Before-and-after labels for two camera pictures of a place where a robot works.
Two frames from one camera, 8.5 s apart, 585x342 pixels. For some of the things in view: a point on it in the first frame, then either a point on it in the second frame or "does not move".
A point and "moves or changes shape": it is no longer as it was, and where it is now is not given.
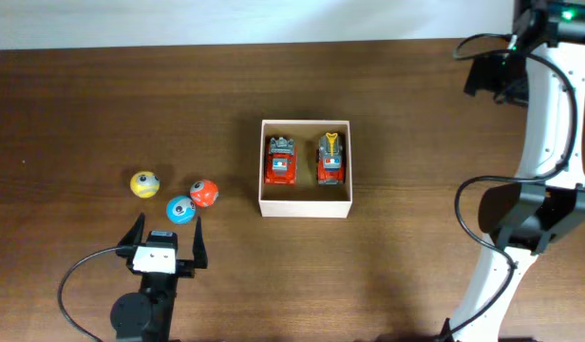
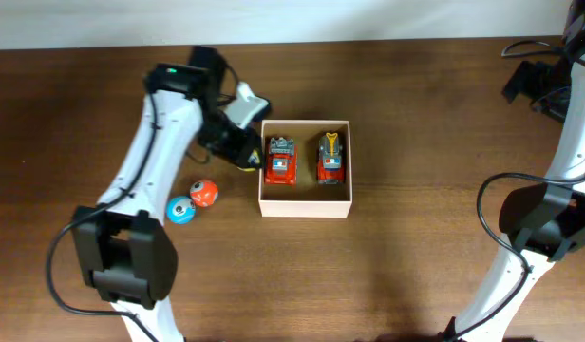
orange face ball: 204,193 does not move
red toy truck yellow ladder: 330,169 does not move
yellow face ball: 144,184 moves or changes shape
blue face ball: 180,210 does not move
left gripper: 199,253 → 241,155
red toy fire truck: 280,162 does not move
